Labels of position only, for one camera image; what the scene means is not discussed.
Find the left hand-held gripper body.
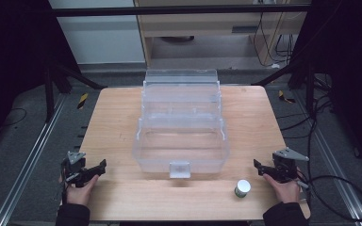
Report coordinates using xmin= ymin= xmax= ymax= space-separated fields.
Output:
xmin=60 ymin=151 xmax=91 ymax=188

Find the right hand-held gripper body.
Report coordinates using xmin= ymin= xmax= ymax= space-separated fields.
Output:
xmin=271 ymin=147 xmax=310 ymax=185

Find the person's right hand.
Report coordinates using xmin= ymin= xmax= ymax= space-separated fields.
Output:
xmin=262 ymin=169 xmax=306 ymax=204

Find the person's left hand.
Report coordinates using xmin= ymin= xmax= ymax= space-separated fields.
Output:
xmin=58 ymin=173 xmax=100 ymax=207

